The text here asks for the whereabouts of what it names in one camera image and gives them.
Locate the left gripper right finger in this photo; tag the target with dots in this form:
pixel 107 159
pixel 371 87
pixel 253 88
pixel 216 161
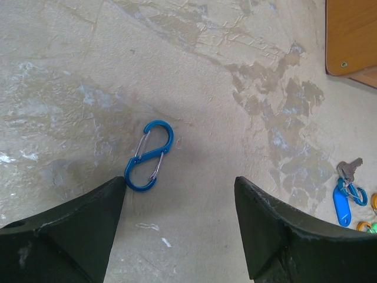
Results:
pixel 284 244

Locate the wooden shelf rack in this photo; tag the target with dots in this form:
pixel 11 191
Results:
pixel 350 40

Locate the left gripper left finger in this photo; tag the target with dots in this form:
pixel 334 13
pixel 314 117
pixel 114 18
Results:
pixel 71 242

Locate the blue S carabiner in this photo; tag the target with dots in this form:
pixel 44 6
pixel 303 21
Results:
pixel 356 193

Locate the orange S carabiner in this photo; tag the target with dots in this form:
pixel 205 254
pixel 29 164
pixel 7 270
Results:
pixel 374 201
pixel 363 226

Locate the blue tag key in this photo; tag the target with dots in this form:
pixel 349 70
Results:
pixel 346 171

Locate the teal S carabiner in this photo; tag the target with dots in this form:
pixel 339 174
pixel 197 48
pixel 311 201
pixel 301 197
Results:
pixel 141 157

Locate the green tag key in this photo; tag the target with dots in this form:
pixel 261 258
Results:
pixel 373 228

